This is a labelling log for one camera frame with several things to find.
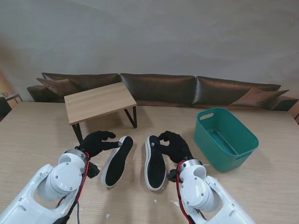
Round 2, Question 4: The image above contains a brown leather sofa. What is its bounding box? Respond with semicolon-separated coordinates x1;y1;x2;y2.
26;72;299;112

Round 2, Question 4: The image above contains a red left arm cable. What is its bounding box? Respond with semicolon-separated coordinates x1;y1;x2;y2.
64;152;91;224

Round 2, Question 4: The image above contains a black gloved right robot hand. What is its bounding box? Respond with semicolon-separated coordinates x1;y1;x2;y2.
157;130;194;164

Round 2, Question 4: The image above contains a light wooden cabinet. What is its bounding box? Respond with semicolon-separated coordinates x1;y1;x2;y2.
289;102;299;124

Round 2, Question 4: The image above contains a yellow canvas sneaker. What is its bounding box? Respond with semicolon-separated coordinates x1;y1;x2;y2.
100;136;134;189
144;134;167;191

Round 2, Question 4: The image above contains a green plastic basin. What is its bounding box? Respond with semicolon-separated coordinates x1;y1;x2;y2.
193;107;259;173

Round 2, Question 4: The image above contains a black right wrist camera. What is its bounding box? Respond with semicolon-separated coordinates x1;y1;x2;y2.
167;169;179;183

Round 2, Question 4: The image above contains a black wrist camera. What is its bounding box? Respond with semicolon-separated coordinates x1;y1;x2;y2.
87;162;101;180
167;169;179;183

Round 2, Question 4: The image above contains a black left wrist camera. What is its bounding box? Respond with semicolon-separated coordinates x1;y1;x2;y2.
87;162;101;180

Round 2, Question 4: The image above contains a dark chair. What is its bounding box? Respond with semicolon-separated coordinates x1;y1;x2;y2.
0;97;12;122

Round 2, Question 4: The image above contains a small wooden black-legged stand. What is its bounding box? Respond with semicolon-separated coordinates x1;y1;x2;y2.
64;81;137;147

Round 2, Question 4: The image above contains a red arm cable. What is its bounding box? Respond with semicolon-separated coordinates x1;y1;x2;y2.
64;152;91;224
176;163;195;224

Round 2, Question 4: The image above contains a wooden side table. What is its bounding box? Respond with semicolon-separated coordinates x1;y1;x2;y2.
0;92;23;104

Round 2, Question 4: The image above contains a brown leather throw pillow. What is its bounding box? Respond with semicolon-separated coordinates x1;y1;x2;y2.
230;86;290;107
36;78;78;96

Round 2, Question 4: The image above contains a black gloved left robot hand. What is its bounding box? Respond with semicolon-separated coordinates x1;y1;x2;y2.
74;130;122;159

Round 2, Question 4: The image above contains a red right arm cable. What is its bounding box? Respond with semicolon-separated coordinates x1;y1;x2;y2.
176;163;195;224

